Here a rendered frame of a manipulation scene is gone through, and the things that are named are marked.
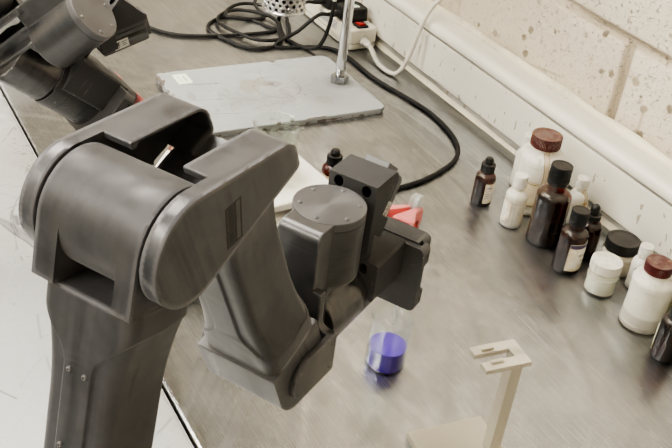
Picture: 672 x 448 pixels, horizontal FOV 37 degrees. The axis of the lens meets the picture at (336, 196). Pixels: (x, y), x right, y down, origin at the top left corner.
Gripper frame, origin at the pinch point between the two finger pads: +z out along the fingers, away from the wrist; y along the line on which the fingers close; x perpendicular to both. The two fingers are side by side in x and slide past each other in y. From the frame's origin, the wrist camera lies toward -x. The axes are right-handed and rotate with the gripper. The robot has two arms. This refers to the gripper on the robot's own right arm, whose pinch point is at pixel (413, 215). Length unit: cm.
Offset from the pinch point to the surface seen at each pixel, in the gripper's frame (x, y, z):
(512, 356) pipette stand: 5.8, -13.7, -5.9
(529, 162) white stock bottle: 10.5, 0.1, 37.1
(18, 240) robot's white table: 18.1, 43.4, -8.0
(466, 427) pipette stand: 17.3, -10.9, -4.3
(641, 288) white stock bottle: 12.3, -19.3, 22.1
